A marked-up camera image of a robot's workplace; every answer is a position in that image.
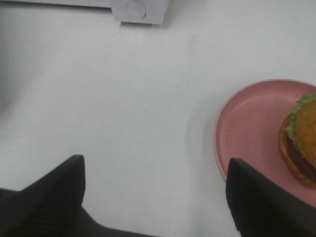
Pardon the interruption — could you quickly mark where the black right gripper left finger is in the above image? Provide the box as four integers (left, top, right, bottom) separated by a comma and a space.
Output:
0, 155, 138, 237

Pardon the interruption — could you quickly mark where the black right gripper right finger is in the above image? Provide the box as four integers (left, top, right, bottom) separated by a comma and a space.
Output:
226, 158, 316, 237

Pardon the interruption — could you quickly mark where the burger with lettuce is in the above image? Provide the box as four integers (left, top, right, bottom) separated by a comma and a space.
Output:
278, 93, 316, 188

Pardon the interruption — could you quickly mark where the pink plate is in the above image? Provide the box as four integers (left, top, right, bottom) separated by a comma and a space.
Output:
213, 79, 316, 206

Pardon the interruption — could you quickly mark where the round door release button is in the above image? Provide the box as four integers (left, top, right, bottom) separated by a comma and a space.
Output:
125, 0, 146, 19

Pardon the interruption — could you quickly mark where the white microwave oven body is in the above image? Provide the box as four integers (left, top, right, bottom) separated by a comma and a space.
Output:
0, 0, 169, 25

